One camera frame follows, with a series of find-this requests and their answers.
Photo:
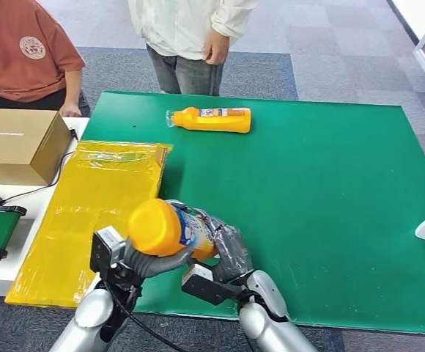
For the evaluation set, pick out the person's left forearm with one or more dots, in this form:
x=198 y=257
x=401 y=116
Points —
x=73 y=87

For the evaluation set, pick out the brown cardboard box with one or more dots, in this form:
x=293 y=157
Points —
x=18 y=146

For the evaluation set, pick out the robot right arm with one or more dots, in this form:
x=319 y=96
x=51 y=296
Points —
x=271 y=316

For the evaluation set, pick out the white side table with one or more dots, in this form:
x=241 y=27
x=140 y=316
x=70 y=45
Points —
x=32 y=206

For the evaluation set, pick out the yellow plastic bag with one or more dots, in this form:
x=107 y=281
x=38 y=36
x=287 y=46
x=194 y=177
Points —
x=88 y=218

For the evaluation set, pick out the cardboard sheet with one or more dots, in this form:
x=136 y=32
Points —
x=161 y=167

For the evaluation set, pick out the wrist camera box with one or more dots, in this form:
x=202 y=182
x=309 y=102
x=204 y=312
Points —
x=205 y=284
x=104 y=250

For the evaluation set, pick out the orange bottle with clear cap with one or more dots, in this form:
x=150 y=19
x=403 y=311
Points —
x=216 y=121

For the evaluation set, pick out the person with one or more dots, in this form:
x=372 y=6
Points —
x=22 y=48
x=180 y=29

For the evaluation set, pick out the orange bottle with blue label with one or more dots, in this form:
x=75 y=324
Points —
x=161 y=228

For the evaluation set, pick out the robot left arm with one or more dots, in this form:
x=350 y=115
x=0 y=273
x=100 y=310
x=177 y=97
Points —
x=88 y=316

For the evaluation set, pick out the person's left hand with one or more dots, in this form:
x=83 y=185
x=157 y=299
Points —
x=216 y=48
x=70 y=110

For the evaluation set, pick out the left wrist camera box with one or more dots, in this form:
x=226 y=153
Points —
x=104 y=250

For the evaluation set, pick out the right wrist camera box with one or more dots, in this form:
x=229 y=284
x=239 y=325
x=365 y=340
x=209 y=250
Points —
x=205 y=284

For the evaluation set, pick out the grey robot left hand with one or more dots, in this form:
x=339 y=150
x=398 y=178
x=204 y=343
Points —
x=157 y=265

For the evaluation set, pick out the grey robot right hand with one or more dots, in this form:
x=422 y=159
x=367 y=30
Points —
x=231 y=252

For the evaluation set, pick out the green table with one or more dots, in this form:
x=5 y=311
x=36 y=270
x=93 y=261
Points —
x=308 y=194

